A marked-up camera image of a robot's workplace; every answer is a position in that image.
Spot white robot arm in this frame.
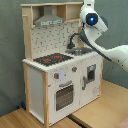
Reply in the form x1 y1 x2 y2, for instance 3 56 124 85
79 0 128 72

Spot wooden toy kitchen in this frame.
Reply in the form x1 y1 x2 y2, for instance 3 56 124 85
22 2 102 127

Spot right red stove knob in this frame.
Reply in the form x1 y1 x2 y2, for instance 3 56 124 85
71 66 78 73

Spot red stove knob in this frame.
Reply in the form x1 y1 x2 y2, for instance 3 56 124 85
54 73 60 79
71 66 78 73

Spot left red stove knob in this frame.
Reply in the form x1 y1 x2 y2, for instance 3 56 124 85
54 73 60 79

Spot black stovetop red burners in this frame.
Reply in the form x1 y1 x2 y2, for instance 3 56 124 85
34 53 70 66

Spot grey toy sink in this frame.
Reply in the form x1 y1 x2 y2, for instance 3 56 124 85
66 47 93 56

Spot black toy faucet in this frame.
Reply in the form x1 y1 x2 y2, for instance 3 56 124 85
67 33 80 49

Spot toy oven door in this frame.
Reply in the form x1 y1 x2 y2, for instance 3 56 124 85
55 81 74 111

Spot grey range hood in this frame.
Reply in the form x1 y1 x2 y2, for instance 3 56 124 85
35 6 64 27

